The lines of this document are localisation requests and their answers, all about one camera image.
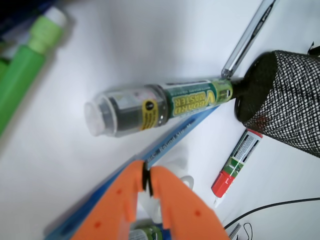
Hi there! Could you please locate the light blue ballpoint pen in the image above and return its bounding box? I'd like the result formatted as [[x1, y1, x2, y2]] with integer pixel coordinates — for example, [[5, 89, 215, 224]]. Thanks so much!
[[45, 109, 214, 240]]

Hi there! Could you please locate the black cable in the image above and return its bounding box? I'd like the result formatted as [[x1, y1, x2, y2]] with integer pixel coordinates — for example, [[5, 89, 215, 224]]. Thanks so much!
[[223, 198, 320, 230]]

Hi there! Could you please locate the silver grey gel pen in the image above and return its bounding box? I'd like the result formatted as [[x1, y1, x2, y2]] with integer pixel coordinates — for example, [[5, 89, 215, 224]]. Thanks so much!
[[221, 0, 276, 79]]

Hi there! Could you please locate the red board marker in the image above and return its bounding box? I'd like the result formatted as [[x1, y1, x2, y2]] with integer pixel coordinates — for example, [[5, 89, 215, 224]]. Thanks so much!
[[211, 128, 263, 208]]

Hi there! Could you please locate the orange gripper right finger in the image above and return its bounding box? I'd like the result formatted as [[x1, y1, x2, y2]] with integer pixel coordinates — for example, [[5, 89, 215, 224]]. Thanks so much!
[[150, 166, 229, 240]]

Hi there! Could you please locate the green pen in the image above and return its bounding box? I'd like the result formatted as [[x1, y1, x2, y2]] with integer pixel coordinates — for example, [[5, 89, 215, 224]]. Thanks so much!
[[0, 6, 67, 133]]

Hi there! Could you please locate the green board marker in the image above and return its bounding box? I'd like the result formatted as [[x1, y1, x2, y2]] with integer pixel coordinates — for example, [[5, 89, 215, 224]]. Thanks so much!
[[84, 78, 233, 137]]

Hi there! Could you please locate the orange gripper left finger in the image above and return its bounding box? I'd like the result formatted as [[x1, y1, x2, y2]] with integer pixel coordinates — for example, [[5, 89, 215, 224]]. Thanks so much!
[[72, 160, 144, 240]]

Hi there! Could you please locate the black mesh pen holder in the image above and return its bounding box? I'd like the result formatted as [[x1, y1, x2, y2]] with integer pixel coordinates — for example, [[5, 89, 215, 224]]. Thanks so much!
[[234, 50, 320, 157]]

